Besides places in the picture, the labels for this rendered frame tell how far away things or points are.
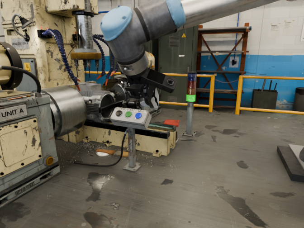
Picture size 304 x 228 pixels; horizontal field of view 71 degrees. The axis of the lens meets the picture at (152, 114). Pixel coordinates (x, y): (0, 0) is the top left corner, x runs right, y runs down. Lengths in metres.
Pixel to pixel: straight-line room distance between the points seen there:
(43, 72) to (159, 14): 0.96
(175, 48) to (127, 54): 3.77
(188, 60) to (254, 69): 2.34
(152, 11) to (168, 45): 3.80
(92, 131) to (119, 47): 0.86
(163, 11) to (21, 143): 0.67
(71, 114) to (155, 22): 0.66
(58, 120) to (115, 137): 0.37
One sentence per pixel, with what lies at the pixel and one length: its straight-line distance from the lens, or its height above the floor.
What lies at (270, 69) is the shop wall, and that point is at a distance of 6.19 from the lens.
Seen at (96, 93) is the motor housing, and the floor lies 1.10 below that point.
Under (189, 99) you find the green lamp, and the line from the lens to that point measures 1.38.
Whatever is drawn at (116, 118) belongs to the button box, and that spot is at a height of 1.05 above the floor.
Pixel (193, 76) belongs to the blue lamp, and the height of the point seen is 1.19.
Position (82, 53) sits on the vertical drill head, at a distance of 1.30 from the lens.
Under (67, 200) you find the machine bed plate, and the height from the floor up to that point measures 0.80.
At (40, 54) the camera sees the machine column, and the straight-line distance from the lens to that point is 1.40.
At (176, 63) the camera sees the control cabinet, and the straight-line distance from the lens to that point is 4.34.
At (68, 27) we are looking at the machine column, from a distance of 1.57.
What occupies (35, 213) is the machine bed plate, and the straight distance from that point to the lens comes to 0.88.
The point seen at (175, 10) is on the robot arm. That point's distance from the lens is 0.59.
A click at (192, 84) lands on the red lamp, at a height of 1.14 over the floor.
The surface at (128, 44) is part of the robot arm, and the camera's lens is 0.58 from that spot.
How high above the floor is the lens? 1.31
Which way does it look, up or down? 15 degrees down
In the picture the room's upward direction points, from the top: straight up
